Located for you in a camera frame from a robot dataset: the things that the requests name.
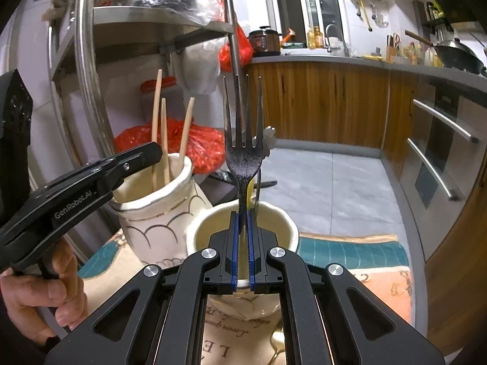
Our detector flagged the black wok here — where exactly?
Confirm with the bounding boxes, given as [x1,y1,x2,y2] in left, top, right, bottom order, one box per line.
[404,30,485,75]

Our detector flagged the wooden chopstick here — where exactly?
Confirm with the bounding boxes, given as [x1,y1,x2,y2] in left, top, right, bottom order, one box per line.
[151,68,164,194]
[176,96,196,181]

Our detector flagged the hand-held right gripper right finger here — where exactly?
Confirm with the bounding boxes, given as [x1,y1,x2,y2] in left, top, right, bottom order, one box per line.
[247,211,446,365]

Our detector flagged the large red plastic bag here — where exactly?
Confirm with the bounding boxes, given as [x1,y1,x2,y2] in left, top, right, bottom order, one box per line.
[114,118,225,176]

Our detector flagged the amber bottle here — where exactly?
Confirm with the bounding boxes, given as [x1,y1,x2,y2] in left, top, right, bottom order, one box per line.
[307,26,325,49]

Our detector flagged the kitchen faucet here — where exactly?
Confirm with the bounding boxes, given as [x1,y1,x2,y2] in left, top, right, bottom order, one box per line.
[324,24,350,57]

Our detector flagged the wall spice rack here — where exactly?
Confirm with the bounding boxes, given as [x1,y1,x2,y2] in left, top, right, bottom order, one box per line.
[413,0,453,40]

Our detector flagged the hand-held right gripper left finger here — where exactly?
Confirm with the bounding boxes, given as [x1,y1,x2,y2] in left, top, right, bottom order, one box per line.
[44,211,241,365]

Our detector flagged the printed quilted tablecloth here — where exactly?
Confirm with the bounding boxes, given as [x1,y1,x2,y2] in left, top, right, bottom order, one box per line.
[78,231,415,365]

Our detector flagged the small red plastic bag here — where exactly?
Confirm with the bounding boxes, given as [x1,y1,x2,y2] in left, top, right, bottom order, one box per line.
[218,2,254,73]

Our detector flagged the knife block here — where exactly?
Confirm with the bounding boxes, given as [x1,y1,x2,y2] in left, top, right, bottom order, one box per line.
[385,33,402,62]

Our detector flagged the wooden lower cabinets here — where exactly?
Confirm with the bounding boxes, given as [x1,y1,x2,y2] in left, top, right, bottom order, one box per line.
[243,61,487,358]

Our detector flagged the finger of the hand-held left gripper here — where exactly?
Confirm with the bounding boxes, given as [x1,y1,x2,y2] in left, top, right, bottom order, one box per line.
[76,142,163,198]

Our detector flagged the gold-handled fork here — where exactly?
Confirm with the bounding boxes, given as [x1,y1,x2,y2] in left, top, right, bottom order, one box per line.
[222,75,266,214]

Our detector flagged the built-in steel oven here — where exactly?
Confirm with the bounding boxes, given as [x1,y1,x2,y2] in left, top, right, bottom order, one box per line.
[398,80,482,263]

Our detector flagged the person's left hand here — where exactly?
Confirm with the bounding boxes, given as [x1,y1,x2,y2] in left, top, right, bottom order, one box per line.
[0,236,90,346]

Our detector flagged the grey kitchen countertop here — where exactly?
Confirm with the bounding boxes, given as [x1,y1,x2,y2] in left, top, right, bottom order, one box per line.
[249,53,487,96]

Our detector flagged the brown paper package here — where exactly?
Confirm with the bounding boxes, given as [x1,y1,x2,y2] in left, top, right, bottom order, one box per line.
[41,0,77,21]

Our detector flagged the kitchen window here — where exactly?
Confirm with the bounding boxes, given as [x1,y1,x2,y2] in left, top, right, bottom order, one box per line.
[266,0,351,46]

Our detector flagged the white plastic bag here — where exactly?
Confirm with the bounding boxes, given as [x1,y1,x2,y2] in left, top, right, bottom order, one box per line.
[182,38,225,96]

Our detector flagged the floral ceramic utensil holder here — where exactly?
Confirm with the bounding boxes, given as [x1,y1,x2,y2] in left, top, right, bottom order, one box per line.
[108,152,301,317]

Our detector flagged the metal shelf rack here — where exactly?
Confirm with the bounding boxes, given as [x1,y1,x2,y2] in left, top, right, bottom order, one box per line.
[42,0,248,183]

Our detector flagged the dark pressure cooker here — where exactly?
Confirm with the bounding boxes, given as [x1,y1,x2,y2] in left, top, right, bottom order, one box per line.
[248,26,282,56]

